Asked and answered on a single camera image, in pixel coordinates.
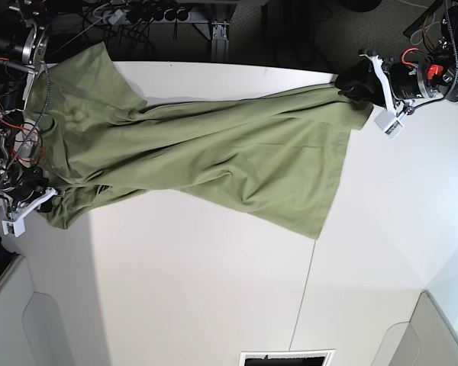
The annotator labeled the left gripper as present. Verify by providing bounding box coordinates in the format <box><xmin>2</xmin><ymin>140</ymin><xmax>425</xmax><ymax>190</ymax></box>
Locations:
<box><xmin>334</xmin><ymin>48</ymin><xmax>443</xmax><ymax>117</ymax></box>

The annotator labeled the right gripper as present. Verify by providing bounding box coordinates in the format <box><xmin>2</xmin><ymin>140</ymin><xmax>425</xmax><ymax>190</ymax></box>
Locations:
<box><xmin>0</xmin><ymin>171</ymin><xmax>60</xmax><ymax>220</ymax></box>

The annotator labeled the green t-shirt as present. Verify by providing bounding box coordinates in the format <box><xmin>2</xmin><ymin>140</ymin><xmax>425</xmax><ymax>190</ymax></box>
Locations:
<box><xmin>27</xmin><ymin>44</ymin><xmax>373</xmax><ymax>239</ymax></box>

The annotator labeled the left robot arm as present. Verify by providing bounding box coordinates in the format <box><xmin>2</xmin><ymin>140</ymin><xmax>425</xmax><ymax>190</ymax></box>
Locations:
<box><xmin>335</xmin><ymin>1</ymin><xmax>458</xmax><ymax>117</ymax></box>

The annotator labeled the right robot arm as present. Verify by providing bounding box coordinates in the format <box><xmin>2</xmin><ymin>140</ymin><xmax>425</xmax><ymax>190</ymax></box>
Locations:
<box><xmin>0</xmin><ymin>1</ymin><xmax>56</xmax><ymax>223</ymax></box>

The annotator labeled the black round base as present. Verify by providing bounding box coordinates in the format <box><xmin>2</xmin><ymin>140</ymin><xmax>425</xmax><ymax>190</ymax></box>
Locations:
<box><xmin>338</xmin><ymin>0</ymin><xmax>382</xmax><ymax>13</ymax></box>

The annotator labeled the aluminium table leg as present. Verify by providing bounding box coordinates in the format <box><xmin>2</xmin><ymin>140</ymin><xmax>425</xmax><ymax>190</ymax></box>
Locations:
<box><xmin>193</xmin><ymin>22</ymin><xmax>230</xmax><ymax>63</ymax></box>

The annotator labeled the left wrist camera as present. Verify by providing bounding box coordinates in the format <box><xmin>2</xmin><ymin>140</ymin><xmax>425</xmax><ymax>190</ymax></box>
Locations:
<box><xmin>375</xmin><ymin>110</ymin><xmax>405</xmax><ymax>139</ymax></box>

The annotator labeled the black cable bundle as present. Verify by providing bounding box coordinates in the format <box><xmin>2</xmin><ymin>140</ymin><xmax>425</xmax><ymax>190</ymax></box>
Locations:
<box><xmin>289</xmin><ymin>0</ymin><xmax>340</xmax><ymax>73</ymax></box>

